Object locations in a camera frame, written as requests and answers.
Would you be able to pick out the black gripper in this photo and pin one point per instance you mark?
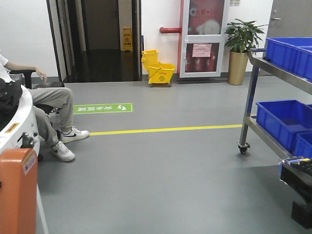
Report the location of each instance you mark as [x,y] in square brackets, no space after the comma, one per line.
[297,173]

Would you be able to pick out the orange white robot base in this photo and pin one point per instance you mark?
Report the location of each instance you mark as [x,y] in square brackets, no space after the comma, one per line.
[19,146]

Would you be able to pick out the blue bin cart lower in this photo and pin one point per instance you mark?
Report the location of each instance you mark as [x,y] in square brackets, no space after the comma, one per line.
[284,119]

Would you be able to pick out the blue bin cart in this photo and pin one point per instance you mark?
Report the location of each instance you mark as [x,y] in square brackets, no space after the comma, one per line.
[284,119]
[293,54]

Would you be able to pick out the blue bin cart upper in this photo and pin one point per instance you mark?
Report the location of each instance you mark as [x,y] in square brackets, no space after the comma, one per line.
[293,54]

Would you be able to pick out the steel wheeled cart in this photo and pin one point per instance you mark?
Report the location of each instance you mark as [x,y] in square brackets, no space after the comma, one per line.
[249,121]

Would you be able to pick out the potted plant gold pot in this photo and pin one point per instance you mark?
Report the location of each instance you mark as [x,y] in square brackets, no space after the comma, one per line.
[243,36]

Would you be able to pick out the yellow mop bucket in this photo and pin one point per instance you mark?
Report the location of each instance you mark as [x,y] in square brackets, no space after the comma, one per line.
[158,72]

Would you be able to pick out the green floor sign sticker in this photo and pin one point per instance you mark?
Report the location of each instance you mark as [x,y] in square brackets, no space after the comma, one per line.
[103,108]

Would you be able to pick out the yellow wet floor sign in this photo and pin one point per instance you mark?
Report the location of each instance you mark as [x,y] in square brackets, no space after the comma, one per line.
[127,39]

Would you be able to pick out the fire hose cabinet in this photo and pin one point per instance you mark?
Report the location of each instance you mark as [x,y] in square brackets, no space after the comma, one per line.
[202,38]

